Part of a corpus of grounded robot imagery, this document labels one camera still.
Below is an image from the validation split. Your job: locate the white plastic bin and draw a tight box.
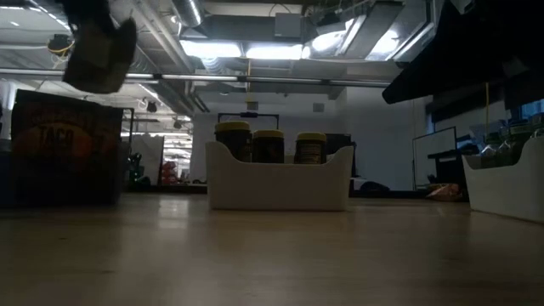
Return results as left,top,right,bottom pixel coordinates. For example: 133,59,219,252
462,135,544,224
206,140,355,213

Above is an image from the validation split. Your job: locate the ceiling light panel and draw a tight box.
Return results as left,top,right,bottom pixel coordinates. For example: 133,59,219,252
180,40,243,60
245,43,303,61

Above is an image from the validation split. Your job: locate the green lid spice jar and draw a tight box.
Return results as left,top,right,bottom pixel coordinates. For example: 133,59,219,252
482,131,509,169
529,112,544,141
503,121,532,167

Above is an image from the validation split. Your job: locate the dark transparent plastic bin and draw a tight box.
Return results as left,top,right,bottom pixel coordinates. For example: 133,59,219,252
0,88,135,209

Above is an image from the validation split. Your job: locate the grey ceiling pipe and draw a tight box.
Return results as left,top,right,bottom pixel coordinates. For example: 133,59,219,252
0,67,392,89

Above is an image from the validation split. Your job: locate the large ceiling light fixture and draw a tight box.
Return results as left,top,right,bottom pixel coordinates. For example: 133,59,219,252
309,10,437,63

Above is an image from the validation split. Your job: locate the taco seasoning packet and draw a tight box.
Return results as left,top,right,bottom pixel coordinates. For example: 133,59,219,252
10,88,124,205
426,182,464,202
62,17,138,94

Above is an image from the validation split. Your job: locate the yellow lid spice jar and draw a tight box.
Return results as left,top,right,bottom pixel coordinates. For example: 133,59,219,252
294,132,328,166
214,121,252,163
252,129,286,164

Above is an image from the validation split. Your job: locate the black monitor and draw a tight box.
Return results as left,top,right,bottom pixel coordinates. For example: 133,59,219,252
325,133,356,178

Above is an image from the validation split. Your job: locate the black rectangular frame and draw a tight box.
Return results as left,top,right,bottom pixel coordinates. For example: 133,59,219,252
217,112,281,131

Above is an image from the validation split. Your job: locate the red objects pile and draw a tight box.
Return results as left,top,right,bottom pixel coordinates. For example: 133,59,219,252
160,160,180,185

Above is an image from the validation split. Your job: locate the white board panel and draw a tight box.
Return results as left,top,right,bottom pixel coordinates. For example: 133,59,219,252
129,134,166,186

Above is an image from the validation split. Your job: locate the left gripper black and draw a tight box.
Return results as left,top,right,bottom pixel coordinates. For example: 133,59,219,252
59,0,114,33

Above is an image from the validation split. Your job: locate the silver ventilation duct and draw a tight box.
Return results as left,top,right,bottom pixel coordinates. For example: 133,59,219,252
171,0,204,29

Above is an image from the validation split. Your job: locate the grey ceiling box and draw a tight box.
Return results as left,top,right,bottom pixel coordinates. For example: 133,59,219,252
274,12,303,40

